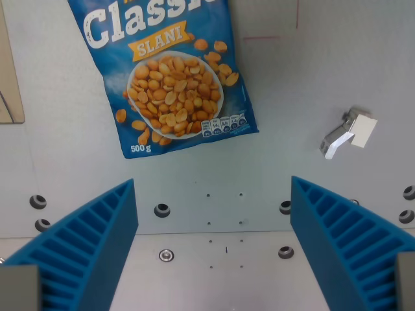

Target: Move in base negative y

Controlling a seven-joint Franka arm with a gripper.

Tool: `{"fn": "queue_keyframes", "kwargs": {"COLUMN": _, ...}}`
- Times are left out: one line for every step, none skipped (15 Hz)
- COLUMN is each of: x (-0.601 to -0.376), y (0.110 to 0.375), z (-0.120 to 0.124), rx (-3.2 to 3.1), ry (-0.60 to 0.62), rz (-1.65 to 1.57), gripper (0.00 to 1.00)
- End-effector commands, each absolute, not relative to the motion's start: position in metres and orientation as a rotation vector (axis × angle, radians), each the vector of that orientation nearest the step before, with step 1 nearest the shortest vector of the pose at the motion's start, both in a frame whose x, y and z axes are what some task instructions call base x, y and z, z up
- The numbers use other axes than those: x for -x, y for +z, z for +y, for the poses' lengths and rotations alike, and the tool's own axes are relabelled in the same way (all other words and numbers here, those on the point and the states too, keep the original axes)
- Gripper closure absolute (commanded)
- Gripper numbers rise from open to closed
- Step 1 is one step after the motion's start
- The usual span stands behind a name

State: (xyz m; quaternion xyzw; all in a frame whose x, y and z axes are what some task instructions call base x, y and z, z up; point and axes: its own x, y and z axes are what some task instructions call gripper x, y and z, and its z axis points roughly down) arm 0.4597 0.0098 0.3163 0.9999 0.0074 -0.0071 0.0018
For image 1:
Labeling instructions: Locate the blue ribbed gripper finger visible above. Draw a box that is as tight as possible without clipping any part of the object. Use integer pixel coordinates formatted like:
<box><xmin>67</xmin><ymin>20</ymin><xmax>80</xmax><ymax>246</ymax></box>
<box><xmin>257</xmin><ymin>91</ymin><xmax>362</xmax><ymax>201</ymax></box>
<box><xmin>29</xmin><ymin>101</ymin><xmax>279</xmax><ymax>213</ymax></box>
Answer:
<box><xmin>0</xmin><ymin>178</ymin><xmax>139</xmax><ymax>311</ymax></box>
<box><xmin>289</xmin><ymin>176</ymin><xmax>415</xmax><ymax>311</ymax></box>

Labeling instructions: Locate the blue salted peanuts bag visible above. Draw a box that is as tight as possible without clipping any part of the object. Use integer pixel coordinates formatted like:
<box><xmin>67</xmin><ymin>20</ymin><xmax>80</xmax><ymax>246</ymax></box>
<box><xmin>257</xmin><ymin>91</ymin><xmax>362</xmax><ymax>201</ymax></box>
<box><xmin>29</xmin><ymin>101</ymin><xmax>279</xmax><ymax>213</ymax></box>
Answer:
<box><xmin>67</xmin><ymin>0</ymin><xmax>260</xmax><ymax>159</ymax></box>

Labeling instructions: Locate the small metal bracket with tape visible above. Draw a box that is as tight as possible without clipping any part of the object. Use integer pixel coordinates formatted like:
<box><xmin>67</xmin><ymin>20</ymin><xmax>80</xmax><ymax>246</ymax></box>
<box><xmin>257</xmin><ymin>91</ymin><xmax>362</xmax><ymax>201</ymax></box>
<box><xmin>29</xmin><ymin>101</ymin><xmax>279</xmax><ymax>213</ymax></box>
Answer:
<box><xmin>319</xmin><ymin>107</ymin><xmax>379</xmax><ymax>161</ymax></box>

